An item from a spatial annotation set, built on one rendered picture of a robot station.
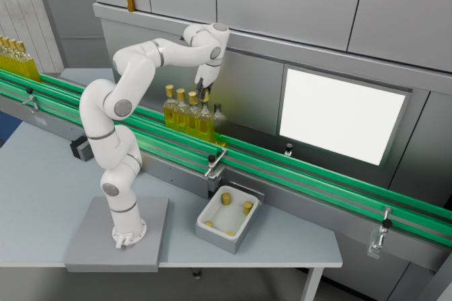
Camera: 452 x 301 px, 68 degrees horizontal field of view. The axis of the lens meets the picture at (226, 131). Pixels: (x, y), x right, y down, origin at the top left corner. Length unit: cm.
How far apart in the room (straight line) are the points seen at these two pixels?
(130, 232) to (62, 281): 107
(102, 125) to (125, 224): 40
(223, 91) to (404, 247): 91
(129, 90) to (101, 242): 64
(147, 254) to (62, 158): 78
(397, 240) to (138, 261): 92
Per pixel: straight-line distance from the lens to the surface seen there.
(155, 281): 217
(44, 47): 437
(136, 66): 95
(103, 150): 107
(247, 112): 145
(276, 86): 133
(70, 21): 405
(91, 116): 105
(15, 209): 170
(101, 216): 147
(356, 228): 140
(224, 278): 214
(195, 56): 106
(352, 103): 128
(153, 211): 143
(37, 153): 195
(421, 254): 143
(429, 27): 118
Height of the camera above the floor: 188
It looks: 38 degrees down
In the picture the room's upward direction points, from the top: straight up
